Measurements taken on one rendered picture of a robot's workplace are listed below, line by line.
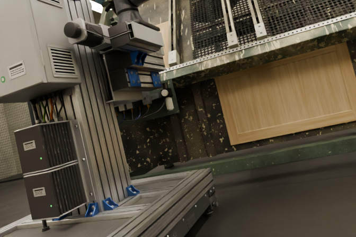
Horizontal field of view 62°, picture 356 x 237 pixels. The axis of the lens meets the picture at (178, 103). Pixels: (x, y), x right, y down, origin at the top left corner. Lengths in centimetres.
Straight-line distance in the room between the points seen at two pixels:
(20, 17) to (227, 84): 146
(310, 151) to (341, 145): 18
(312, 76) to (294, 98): 18
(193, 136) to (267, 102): 61
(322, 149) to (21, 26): 171
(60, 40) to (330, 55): 169
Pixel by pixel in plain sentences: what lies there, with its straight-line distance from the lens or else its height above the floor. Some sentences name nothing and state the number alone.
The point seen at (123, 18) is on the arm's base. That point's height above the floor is 109.
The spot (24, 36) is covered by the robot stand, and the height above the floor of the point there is 94.
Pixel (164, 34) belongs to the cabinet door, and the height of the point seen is 123.
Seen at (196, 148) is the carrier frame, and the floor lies 28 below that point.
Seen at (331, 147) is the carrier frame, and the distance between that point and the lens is 203.
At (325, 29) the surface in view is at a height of 84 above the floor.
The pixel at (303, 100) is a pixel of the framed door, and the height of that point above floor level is 46.
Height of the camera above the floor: 53
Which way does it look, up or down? 3 degrees up
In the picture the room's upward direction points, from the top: 13 degrees counter-clockwise
